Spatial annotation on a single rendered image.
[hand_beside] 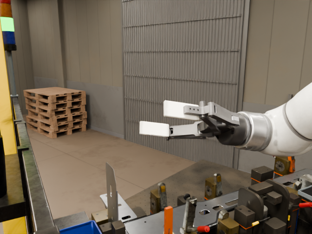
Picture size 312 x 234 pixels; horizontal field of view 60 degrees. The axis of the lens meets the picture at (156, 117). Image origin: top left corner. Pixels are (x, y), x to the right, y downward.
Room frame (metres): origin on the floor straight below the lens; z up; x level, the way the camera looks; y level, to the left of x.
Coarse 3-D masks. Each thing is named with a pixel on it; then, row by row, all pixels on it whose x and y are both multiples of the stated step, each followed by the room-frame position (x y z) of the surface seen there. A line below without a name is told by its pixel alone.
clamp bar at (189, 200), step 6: (186, 198) 0.98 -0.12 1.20; (192, 198) 0.95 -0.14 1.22; (186, 204) 0.95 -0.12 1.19; (192, 204) 0.94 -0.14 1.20; (186, 210) 0.95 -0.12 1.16; (192, 210) 0.95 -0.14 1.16; (186, 216) 0.95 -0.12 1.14; (192, 216) 0.96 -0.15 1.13; (186, 222) 0.95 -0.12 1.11; (192, 222) 0.97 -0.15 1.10; (186, 228) 0.96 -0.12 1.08
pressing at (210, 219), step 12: (276, 180) 1.54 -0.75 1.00; (288, 180) 1.54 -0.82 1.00; (204, 204) 1.27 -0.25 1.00; (216, 204) 1.27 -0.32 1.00; (144, 216) 1.16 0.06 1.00; (156, 216) 1.16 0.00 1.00; (180, 216) 1.16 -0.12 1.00; (204, 216) 1.16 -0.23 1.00; (216, 216) 1.16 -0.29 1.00; (132, 228) 1.07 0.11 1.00; (144, 228) 1.07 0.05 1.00; (156, 228) 1.07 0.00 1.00
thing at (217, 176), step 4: (216, 176) 1.40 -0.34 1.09; (220, 176) 1.41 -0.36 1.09; (216, 180) 1.40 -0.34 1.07; (220, 180) 1.40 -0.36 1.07; (216, 184) 1.40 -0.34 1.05; (220, 184) 1.41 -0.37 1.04; (216, 188) 1.39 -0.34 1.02; (220, 188) 1.40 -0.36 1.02; (216, 192) 1.39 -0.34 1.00; (220, 192) 1.39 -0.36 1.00
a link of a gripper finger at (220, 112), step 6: (210, 102) 0.48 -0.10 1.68; (210, 108) 0.48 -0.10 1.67; (216, 108) 0.48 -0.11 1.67; (222, 108) 0.50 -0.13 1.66; (210, 114) 0.47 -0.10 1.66; (216, 114) 0.48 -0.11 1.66; (222, 114) 0.49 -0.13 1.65; (228, 114) 0.51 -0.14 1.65; (234, 114) 0.53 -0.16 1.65; (222, 120) 0.50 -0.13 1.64; (228, 120) 0.51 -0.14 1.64
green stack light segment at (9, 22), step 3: (0, 18) 1.35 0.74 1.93; (3, 18) 1.35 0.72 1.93; (6, 18) 1.36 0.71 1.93; (9, 18) 1.37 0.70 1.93; (12, 18) 1.40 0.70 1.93; (3, 21) 1.35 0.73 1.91; (6, 21) 1.36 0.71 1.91; (9, 21) 1.37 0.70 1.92; (12, 21) 1.39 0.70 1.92; (3, 24) 1.35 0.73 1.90; (6, 24) 1.36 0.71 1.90; (9, 24) 1.37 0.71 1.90; (12, 24) 1.38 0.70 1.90; (3, 27) 1.35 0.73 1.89; (6, 27) 1.36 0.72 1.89; (9, 27) 1.37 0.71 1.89; (12, 27) 1.38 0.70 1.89; (3, 30) 1.36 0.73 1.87; (6, 30) 1.36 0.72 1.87; (9, 30) 1.37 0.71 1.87; (12, 30) 1.38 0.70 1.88
